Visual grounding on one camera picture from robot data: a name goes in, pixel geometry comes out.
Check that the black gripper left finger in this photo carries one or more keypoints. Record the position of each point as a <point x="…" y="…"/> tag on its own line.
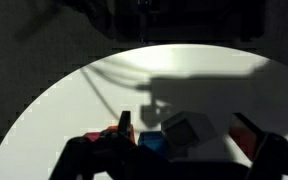
<point x="110" y="153"/>

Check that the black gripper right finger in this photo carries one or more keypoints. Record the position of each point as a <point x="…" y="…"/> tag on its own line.
<point x="270" y="153"/>

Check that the blue cube block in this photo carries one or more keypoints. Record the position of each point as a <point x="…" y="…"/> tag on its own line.
<point x="152" y="141"/>

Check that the orange cube block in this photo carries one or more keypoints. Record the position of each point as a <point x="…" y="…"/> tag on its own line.
<point x="130" y="131"/>

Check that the gray cube block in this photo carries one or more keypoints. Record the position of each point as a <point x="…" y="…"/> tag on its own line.
<point x="189" y="128"/>

